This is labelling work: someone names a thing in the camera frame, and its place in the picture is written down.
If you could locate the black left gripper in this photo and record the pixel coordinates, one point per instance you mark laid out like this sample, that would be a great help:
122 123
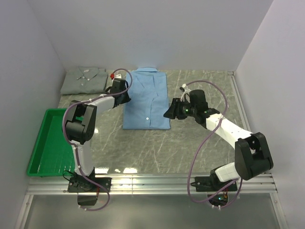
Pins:
127 98

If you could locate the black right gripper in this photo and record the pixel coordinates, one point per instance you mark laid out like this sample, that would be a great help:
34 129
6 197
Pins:
172 112

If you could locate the light blue long sleeve shirt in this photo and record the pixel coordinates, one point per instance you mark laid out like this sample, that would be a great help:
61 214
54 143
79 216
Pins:
149 100

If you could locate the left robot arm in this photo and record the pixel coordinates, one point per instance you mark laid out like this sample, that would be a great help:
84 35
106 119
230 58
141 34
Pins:
78 127

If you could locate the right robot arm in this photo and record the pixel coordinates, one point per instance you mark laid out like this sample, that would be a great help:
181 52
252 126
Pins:
252 155

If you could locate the folded grey shirt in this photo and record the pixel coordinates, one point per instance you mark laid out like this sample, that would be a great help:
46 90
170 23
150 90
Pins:
84 80

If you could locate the green plastic tray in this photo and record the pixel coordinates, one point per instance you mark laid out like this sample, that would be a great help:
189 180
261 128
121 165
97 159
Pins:
51 154

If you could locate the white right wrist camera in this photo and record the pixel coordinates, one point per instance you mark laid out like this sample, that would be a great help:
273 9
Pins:
185 93

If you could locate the aluminium right side rail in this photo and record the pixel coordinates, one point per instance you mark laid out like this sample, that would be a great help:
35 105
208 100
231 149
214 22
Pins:
239 101

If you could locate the aluminium rail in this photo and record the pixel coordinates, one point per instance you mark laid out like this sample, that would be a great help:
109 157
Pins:
239 101
135 184

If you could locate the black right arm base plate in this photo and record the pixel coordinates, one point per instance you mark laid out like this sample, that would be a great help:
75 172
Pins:
219 197

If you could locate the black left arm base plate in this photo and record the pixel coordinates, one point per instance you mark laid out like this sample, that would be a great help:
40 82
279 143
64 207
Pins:
88 189

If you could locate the aluminium front rail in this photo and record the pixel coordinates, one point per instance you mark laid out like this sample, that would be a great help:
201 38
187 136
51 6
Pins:
135 184

